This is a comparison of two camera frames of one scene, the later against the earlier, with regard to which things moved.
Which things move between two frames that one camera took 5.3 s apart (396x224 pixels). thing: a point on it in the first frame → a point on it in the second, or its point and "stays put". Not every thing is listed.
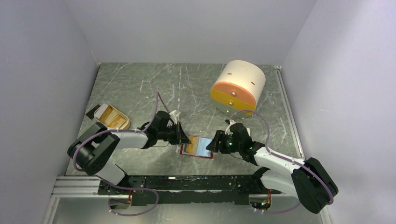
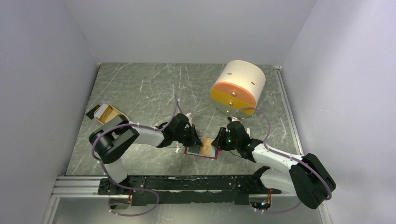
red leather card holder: x=197 y=147 stays put
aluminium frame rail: x=80 y=187 stays put
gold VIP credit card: x=192 y=148 → x=207 y=149
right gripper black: x=214 y=145 stays put
